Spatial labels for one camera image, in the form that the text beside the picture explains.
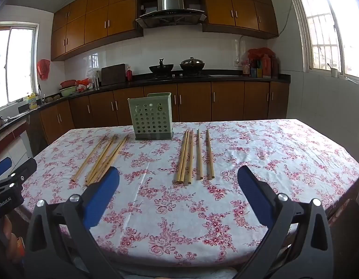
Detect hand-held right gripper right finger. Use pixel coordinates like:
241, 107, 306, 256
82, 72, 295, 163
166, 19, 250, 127
237, 166, 334, 279

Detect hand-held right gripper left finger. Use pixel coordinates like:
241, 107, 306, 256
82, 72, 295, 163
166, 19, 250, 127
24, 166, 123, 279

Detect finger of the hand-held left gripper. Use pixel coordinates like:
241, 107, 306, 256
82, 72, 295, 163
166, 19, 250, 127
0, 157, 12, 179
8, 157, 37, 187

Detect green perforated utensil holder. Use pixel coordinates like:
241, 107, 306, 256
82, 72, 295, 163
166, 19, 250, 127
127, 92, 174, 140

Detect person's left hand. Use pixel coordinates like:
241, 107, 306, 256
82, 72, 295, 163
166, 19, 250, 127
2, 215, 26, 269

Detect red floral tablecloth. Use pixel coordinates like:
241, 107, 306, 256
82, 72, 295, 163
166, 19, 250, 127
21, 119, 359, 268

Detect small sliding window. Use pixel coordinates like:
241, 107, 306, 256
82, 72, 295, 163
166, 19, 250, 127
0, 23, 39, 111

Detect dark cutting board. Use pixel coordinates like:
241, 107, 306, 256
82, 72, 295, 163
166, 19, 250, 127
101, 63, 127, 86

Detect black kitchen countertop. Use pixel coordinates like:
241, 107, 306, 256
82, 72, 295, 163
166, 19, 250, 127
0, 73, 292, 140

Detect orange carton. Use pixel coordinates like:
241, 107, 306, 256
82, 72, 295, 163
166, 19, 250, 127
261, 55, 272, 78

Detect black wok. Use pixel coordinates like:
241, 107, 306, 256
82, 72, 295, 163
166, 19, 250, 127
148, 59, 174, 74

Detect gas stove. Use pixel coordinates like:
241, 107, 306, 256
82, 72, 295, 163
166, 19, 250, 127
146, 73, 210, 80

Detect dark pot with lid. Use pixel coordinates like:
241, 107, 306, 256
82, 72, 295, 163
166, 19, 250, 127
179, 57, 205, 73

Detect large barred window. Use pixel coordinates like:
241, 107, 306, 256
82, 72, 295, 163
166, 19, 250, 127
290, 0, 359, 82

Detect steel range hood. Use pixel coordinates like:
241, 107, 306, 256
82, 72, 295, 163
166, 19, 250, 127
135, 0, 207, 29

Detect brown wall cabinets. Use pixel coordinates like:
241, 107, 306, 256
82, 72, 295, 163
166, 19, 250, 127
51, 0, 279, 61

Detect white power cable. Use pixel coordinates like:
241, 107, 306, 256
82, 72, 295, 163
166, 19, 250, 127
237, 4, 293, 64

